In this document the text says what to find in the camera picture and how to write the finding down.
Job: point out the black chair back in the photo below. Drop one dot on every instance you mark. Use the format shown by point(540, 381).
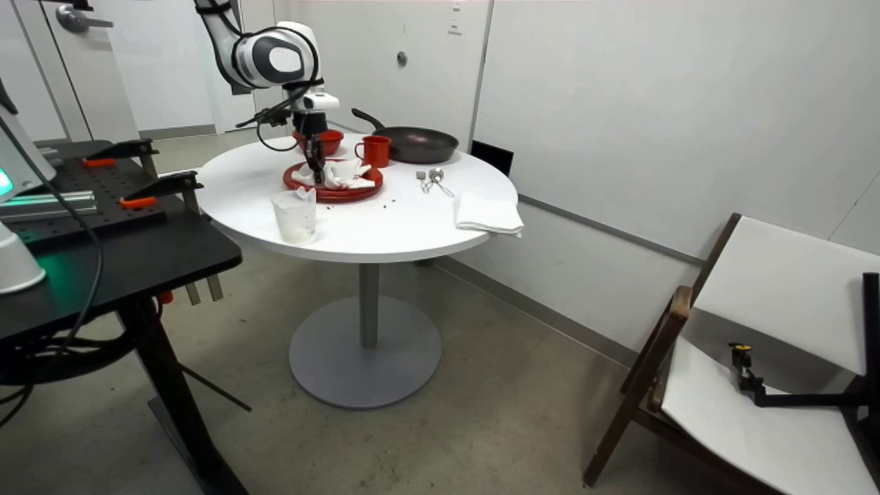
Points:
point(494, 157)

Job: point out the black frying pan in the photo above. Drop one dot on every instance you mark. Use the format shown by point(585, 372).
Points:
point(417, 144)

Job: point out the wooden frame white panels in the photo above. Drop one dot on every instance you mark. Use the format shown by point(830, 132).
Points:
point(779, 275)

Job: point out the round white pedestal table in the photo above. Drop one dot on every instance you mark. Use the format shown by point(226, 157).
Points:
point(366, 311)

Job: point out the red plate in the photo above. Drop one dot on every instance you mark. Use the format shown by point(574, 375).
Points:
point(304, 183)

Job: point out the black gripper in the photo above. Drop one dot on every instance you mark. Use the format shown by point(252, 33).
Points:
point(313, 126)

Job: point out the round door lock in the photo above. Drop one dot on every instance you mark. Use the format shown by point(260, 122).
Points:
point(402, 59)

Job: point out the black desk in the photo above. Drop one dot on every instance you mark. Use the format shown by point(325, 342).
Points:
point(139, 256)

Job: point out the metal spoon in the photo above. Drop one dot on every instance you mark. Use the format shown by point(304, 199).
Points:
point(439, 177)

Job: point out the red mug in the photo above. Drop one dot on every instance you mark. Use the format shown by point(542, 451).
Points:
point(376, 151)

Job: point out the grey tilted panel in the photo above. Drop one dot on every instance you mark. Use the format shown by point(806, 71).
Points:
point(24, 151)

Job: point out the white red striped tea towel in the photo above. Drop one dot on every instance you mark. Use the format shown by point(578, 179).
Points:
point(353, 177)

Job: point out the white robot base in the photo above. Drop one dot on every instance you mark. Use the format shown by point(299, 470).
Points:
point(17, 262)

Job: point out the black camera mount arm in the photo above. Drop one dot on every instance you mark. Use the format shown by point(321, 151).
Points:
point(806, 399)

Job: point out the black orange bar clamp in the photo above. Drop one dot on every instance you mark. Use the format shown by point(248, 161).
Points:
point(100, 163)
point(141, 202)

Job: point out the plain white folded cloth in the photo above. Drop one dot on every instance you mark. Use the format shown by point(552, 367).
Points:
point(485, 209)

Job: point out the metal fork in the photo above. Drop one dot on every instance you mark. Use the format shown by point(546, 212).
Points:
point(425, 179)

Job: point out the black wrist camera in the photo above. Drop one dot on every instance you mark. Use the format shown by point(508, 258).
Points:
point(276, 114)

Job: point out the clear plastic measuring cup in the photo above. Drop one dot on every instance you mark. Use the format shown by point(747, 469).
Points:
point(295, 217)

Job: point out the aluminium extrusion rail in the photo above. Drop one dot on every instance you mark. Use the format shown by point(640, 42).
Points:
point(45, 203)

